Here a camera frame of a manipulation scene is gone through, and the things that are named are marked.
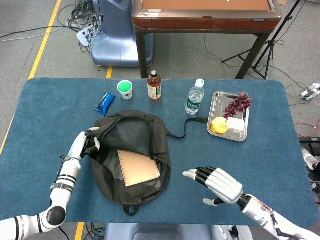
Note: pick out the purple grape bunch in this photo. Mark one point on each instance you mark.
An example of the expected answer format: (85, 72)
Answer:
(237, 103)

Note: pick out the steel tray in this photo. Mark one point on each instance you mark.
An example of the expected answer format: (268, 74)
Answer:
(220, 102)

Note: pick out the clear water bottle green label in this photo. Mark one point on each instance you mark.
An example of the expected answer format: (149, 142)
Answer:
(193, 100)

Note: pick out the grey robot torso base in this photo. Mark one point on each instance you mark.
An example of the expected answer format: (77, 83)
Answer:
(150, 232)

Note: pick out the blue table mat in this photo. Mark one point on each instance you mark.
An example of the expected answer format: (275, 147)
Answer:
(250, 160)

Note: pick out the brown mahjong table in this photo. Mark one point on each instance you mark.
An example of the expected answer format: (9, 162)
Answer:
(200, 22)

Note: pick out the black fabric backpack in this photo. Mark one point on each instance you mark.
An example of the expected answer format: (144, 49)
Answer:
(140, 192)

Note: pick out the blue snack packet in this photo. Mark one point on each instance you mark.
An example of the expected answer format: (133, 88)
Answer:
(105, 103)

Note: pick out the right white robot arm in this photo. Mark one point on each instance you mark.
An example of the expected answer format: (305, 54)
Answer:
(257, 212)

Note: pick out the yellow pear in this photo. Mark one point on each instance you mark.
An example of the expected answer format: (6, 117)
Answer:
(220, 126)

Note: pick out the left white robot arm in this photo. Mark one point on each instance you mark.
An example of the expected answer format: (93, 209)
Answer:
(67, 175)

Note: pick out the white rectangular block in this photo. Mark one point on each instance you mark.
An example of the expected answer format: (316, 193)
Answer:
(236, 124)

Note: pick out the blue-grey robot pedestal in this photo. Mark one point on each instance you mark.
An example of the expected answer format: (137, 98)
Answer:
(112, 42)

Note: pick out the amber tea bottle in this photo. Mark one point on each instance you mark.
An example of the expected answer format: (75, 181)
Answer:
(154, 90)

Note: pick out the paper cup with green drink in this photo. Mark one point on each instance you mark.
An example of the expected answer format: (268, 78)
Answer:
(125, 93)

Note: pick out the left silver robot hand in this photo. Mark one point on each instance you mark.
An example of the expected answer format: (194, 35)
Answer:
(78, 143)

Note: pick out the white power strip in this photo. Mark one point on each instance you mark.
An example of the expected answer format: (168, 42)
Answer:
(85, 36)
(310, 92)

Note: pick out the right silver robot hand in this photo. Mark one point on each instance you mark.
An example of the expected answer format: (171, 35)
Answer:
(222, 185)

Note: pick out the white sneaker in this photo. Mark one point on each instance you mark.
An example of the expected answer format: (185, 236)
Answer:
(308, 158)

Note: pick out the kraft spiral notebook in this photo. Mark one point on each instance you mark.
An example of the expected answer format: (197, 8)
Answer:
(137, 167)

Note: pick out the black tripod stand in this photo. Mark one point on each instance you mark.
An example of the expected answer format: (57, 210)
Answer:
(269, 43)

